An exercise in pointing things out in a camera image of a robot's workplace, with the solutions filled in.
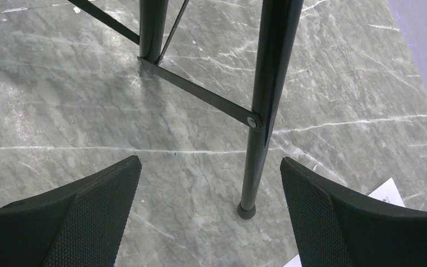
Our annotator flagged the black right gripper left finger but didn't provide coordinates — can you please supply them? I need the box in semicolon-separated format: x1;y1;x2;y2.
0;155;142;266

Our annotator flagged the black tripod music stand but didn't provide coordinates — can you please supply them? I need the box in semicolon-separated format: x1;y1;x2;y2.
72;0;303;220

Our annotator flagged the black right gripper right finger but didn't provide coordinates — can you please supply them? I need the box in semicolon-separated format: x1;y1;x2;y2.
280;157;427;266

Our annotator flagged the sheet music page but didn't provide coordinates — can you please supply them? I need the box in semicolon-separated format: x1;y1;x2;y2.
284;178;405;267

